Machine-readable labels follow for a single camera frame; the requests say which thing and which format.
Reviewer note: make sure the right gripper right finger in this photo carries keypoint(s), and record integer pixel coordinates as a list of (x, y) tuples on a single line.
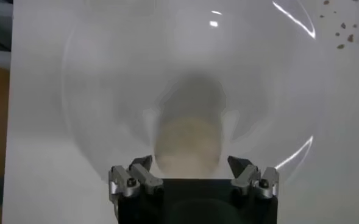
[(249, 179)]

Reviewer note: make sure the dark crumb scatter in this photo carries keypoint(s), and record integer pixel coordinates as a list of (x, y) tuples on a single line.
[(350, 38)]

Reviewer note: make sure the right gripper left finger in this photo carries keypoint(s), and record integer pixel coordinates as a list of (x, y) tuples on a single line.
[(136, 179)]

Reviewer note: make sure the white round plate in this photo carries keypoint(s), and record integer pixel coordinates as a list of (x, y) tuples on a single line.
[(106, 76)]

